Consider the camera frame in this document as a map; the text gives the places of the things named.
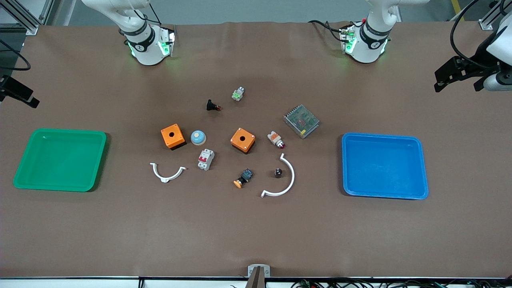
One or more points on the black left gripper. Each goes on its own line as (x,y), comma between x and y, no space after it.
(479,64)

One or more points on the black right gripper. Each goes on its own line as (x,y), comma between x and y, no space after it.
(14,88)

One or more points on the white red circuit breaker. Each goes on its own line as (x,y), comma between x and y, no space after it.
(205,159)

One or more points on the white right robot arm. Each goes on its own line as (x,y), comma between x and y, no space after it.
(148,52)

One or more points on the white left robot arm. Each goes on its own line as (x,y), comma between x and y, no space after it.
(368,48)

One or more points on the green plastic tray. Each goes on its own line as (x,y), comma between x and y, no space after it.
(60,160)

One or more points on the blue plastic tray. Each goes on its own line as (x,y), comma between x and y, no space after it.
(384,168)

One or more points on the orange button box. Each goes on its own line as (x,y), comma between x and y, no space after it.
(242,139)
(172,135)

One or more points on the small white curved clamp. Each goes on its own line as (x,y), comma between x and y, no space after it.
(164,178)

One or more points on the metal mesh power supply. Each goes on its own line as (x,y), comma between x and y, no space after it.
(301,120)

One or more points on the light blue dome button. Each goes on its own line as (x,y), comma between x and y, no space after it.
(198,138)

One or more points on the black red-tipped pilot lamp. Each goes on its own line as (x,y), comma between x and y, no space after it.
(210,105)

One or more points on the white orange indicator lamp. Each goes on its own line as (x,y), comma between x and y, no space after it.
(274,138)

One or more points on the large white curved clamp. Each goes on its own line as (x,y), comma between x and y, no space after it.
(291,178)

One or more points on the small green push button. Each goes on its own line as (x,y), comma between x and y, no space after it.
(238,94)

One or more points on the orange-capped black push button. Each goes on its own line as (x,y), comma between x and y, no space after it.
(244,177)

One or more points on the brown table mat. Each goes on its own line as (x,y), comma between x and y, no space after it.
(256,228)

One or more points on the aluminium frame profile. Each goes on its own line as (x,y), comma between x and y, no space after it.
(485,24)
(28,22)

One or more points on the white table edge rail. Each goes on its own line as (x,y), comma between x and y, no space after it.
(80,283)

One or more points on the grey metal table bracket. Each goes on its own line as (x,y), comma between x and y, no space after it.
(251,271)

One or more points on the dark brown camera post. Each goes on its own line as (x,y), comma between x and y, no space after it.
(256,280)

